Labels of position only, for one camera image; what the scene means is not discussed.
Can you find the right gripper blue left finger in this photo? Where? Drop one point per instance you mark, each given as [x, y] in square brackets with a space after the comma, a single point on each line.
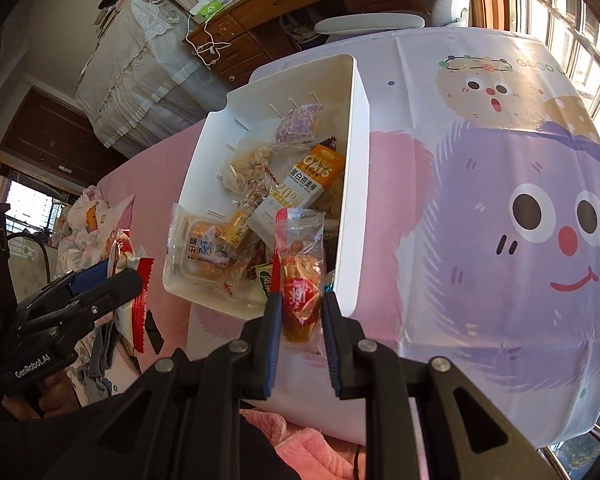
[269, 341]

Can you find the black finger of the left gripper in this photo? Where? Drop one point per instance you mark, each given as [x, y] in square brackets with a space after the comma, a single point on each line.
[83, 310]

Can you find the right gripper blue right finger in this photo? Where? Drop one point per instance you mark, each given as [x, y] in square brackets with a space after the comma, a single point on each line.
[341, 337]

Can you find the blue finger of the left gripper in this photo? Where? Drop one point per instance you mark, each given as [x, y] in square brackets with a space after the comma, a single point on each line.
[90, 278]

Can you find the small red orange candy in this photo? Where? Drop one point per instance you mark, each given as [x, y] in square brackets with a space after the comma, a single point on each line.
[299, 248]

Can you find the orange biscuit snack pack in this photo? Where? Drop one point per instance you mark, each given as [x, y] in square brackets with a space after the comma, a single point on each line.
[197, 254]

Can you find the clear bag flaky pastry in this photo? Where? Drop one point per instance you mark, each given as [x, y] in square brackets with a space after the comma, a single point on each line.
[249, 172]

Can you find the orange white oat bar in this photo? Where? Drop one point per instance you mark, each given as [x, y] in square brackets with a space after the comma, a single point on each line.
[307, 180]

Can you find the green pastry packet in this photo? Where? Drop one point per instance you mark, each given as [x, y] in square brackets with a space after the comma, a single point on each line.
[264, 275]

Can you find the small yellow cake packet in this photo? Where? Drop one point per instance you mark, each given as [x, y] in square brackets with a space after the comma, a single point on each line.
[236, 230]

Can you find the blueberry bread package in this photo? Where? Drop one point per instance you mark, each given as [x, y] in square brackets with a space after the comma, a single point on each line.
[300, 124]

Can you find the person's left hand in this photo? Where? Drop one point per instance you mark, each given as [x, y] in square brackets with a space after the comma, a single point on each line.
[57, 397]

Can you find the pink bed blanket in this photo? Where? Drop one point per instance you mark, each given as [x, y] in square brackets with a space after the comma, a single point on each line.
[155, 177]

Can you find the cartoon purple tablecloth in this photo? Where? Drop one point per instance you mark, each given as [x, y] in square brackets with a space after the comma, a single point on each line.
[470, 215]

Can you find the white plastic storage bin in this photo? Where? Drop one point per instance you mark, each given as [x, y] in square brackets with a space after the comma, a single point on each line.
[254, 111]

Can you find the white lace covered furniture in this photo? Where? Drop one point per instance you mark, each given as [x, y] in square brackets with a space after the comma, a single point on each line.
[143, 84]

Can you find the green tissue box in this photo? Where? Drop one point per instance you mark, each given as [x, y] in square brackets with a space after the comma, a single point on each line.
[205, 10]

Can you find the wooden desk with drawers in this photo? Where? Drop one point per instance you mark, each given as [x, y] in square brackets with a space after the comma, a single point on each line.
[251, 33]

